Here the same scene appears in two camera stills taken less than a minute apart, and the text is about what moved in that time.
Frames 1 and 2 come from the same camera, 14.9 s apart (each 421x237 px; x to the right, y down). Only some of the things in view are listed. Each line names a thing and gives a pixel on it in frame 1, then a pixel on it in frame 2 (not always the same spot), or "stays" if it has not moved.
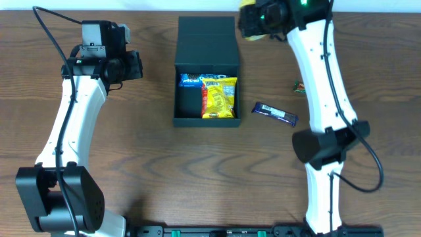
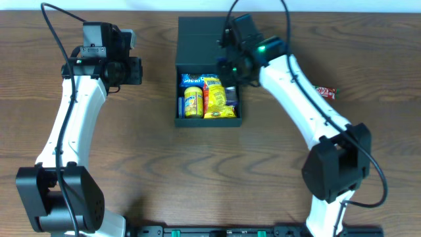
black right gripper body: [250, 21] to [225, 68]
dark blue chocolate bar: [274, 113] to [231, 95]
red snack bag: [204, 101] stays
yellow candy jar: [252, 20] to [193, 102]
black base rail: [248, 231] stays
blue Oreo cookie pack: [195, 80] stays
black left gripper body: [110, 36] stays
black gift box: [204, 45] stays
